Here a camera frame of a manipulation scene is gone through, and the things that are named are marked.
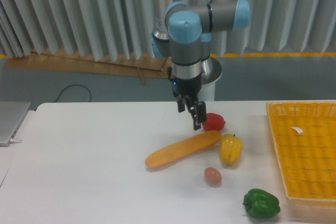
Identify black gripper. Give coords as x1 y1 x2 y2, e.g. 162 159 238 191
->
167 67 206 131

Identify red bell pepper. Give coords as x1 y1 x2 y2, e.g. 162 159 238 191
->
202 113 226 131

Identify long orange baguette bread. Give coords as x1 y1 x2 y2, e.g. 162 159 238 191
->
145 130 222 169

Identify yellow bell pepper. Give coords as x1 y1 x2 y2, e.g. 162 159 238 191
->
219 134 243 166

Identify brown egg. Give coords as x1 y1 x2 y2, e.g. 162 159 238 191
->
204 167 222 185

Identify green bell pepper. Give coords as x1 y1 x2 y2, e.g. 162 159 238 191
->
243 188 281 218

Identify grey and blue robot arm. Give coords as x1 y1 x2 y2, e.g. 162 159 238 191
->
152 0 251 130

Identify yellow woven basket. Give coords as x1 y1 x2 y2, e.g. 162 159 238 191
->
266 101 335 204

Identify brown cardboard sheet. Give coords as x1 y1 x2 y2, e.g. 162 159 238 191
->
5 50 171 84

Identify white paper tag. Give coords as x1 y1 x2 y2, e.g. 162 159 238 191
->
291 126 303 135

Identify grey pleated curtain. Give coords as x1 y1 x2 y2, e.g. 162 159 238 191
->
1 0 335 62

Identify silver laptop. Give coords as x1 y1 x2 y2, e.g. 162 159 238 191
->
1 101 30 147

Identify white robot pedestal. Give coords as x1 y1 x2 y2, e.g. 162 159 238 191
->
198 57 222 101

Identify black cable on floor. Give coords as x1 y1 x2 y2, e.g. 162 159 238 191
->
52 84 92 103

